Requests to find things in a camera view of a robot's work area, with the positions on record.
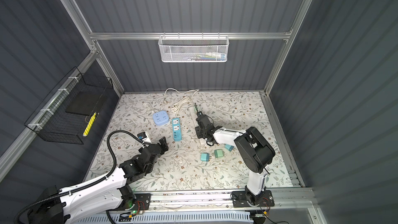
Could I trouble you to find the teal tower power strip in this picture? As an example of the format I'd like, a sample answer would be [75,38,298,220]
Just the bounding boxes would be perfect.
[172,118,182,142]

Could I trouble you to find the green charger plug front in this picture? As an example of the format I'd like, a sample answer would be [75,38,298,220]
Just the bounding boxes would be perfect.
[214,149,224,159]

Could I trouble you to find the teal charger plug front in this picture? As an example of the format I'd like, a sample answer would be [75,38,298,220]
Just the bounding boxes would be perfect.
[200,152,210,162]

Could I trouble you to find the teal charger plug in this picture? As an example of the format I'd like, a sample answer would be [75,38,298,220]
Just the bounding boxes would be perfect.
[200,152,210,162]
[224,144,234,151]

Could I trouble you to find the white multicolour power strip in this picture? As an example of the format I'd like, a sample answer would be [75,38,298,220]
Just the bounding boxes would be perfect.
[188,106,206,146]

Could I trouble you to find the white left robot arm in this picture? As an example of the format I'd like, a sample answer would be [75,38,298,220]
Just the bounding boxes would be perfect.
[27,138,169,224]

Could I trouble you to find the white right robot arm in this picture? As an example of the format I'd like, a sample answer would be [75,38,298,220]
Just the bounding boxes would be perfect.
[195,112,276,205]

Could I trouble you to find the light blue round socket hub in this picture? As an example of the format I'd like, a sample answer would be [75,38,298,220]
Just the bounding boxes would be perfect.
[152,110,170,126]

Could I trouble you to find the yellow marker pen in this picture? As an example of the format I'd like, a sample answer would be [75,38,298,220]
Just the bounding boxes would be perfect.
[83,113,97,137]

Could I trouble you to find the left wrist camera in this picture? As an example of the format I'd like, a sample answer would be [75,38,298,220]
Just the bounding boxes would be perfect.
[137,132,152,145]

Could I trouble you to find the white bundled power cables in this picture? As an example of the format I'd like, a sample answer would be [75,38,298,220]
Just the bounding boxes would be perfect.
[142,88,200,117]

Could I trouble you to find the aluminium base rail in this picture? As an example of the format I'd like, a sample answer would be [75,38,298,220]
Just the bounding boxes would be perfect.
[140,187,320,214]

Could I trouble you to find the white wire mesh basket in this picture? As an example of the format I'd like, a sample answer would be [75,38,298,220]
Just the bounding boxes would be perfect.
[158,36,230,63]

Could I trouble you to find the black wire wall basket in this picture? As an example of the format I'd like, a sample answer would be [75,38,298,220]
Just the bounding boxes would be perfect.
[24,69,114,145]

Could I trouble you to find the black corrugated cable conduit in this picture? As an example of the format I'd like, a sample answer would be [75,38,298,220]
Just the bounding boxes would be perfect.
[13,130,144,224]

